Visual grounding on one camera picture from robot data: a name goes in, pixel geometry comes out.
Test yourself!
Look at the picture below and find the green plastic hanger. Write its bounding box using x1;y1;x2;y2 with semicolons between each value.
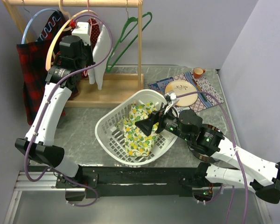
105;0;153;73

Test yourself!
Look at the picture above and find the orange cup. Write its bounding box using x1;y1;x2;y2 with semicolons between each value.
193;67;206;79

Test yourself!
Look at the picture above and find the white cloth garment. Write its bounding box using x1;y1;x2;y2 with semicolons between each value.
87;25;112;90

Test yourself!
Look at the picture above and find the dark rimmed plate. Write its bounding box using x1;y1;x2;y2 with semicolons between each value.
188;143;220;163

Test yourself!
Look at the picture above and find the red black plaid skirt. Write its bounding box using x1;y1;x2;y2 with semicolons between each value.
16;11;66;125

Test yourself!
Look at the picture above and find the green chopstick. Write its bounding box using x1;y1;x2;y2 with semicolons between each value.
192;79;208;102

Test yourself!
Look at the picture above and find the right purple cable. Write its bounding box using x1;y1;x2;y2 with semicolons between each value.
176;91;249;224

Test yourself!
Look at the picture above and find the patterned placemat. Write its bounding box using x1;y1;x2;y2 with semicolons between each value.
148;71;224;112

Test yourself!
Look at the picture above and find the white laundry basket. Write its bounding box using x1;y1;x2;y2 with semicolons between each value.
95;89;177;168

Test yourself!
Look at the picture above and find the lemon print garment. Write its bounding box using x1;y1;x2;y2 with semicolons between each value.
117;102;159;157

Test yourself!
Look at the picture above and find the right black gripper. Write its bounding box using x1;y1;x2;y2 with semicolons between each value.
134;104;191;141

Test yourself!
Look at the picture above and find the light blue hanger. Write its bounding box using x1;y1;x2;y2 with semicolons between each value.
21;8;62;44

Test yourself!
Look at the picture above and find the pink wire hanger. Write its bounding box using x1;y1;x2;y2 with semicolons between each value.
82;0;103;79

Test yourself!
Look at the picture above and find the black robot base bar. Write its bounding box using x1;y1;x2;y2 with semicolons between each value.
68;162;220;200

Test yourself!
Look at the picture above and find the purple cable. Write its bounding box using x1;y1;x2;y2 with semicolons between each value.
23;12;113;182
176;91;249;224

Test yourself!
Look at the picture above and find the beige floral plate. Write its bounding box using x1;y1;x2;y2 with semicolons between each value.
165;80;198;107

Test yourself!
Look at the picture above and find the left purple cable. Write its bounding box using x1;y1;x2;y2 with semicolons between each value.
23;12;113;182

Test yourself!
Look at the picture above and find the wooden clothes rack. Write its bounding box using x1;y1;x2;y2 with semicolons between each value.
2;0;144;108

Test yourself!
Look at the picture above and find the red polka dot garment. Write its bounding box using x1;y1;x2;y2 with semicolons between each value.
88;19;100;48

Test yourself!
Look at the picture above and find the light wooden hanger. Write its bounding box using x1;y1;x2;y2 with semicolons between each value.
45;0;98;71

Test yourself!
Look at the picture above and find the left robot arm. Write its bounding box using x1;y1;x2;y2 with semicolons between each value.
15;35;92;188

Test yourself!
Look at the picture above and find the aluminium rail frame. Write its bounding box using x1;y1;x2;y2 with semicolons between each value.
3;170;68;224

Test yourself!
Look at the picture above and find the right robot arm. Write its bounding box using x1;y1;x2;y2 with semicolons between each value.
135;109;280;204

